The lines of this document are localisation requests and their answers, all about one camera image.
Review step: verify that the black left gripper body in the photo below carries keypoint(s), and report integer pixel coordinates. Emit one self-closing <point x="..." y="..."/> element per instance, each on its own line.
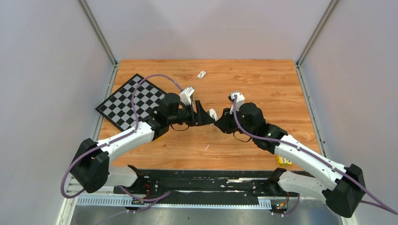
<point x="185" y="115"/>

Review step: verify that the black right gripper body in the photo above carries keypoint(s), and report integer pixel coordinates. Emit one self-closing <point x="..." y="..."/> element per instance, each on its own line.
<point x="234" y="126"/>

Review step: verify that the white staple box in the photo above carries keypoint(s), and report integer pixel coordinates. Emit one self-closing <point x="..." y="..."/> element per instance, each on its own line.
<point x="201" y="75"/>

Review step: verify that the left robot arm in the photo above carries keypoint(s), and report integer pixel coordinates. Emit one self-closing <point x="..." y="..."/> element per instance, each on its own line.
<point x="91" y="166"/>

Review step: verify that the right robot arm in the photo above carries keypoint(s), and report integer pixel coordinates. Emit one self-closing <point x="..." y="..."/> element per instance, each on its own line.
<point x="341" y="187"/>

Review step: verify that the black white checkerboard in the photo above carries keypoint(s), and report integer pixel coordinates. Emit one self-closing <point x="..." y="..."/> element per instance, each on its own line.
<point x="117" y="108"/>

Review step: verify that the yellow green toy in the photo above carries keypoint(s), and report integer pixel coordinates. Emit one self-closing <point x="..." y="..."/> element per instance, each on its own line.
<point x="283" y="161"/>

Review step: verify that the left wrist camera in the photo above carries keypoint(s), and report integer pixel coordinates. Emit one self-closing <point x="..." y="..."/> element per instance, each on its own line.
<point x="186" y="96"/>

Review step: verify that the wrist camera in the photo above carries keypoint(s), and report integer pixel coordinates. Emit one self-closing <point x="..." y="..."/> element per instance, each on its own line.
<point x="237" y="99"/>
<point x="186" y="96"/>

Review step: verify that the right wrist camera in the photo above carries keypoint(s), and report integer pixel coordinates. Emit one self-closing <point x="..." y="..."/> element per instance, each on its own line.
<point x="237" y="99"/>

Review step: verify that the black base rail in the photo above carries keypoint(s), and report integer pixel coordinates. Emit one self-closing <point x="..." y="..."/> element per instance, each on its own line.
<point x="206" y="188"/>

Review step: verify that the right aluminium frame post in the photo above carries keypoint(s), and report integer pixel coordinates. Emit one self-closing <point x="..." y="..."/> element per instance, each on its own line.
<point x="317" y="31"/>

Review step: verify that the aluminium frame post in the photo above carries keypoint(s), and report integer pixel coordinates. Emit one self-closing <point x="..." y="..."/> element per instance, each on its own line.
<point x="317" y="31"/>
<point x="97" y="31"/>

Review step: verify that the left aluminium frame post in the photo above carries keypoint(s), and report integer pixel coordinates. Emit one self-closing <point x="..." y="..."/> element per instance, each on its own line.
<point x="97" y="31"/>

